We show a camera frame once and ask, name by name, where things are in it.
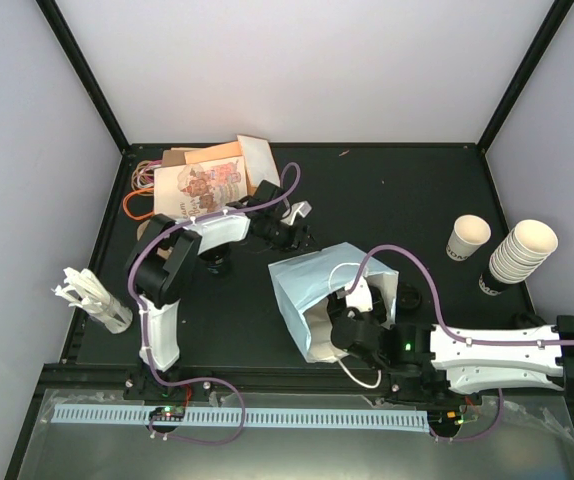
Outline light blue paper bag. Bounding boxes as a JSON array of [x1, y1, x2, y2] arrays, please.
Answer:
[[268, 242, 399, 364]]

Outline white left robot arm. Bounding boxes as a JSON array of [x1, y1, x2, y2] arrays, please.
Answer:
[[127, 180, 312, 399]]

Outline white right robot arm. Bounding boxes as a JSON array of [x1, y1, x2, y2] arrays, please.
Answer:
[[327, 300, 574, 404]]

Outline black coffee cup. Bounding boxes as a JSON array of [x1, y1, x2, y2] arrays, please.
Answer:
[[199, 245, 231, 276]]

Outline black cup lid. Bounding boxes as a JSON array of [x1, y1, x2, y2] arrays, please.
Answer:
[[396, 282, 423, 315]]

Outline illustrated greeting card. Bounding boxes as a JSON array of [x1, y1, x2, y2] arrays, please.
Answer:
[[153, 156, 247, 219]]

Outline brown cardboard sleeve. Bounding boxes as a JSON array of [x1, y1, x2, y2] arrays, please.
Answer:
[[161, 147, 193, 168]]

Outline rubber bands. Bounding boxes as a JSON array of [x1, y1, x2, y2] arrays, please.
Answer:
[[122, 160, 162, 221]]

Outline stack of white paper cups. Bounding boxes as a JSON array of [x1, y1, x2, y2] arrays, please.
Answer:
[[479, 219, 559, 296]]

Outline white plastic cutlery pile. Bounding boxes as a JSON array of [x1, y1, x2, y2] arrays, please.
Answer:
[[53, 267, 133, 334]]

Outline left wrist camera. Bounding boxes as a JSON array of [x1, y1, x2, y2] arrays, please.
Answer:
[[281, 201, 312, 226]]

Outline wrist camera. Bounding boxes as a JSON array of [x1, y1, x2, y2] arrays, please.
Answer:
[[345, 277, 373, 312], [281, 201, 312, 226]]

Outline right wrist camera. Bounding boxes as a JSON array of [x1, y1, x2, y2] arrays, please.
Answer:
[[345, 277, 373, 312]]

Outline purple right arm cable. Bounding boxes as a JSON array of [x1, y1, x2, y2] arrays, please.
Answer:
[[344, 243, 574, 445]]

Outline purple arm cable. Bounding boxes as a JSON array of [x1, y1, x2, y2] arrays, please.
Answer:
[[126, 161, 302, 447], [344, 243, 574, 445]]

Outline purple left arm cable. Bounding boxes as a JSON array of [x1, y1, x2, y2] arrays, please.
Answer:
[[126, 161, 302, 447]]

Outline light blue cable duct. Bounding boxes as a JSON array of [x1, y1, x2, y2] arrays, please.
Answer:
[[51, 404, 429, 433]]

